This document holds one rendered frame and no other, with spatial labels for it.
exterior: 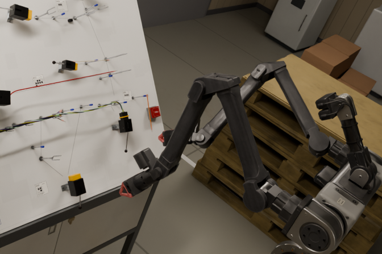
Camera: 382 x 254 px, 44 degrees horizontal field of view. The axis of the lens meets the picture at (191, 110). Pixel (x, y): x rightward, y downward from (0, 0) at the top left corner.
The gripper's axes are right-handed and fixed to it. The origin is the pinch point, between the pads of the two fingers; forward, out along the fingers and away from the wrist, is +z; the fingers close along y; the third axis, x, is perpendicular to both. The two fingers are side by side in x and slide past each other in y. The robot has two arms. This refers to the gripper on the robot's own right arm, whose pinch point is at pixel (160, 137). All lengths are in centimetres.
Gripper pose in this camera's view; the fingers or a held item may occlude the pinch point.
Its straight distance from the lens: 210.7
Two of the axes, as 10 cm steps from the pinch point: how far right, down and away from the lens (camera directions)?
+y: -7.4, 0.6, -6.7
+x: 0.8, 10.0, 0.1
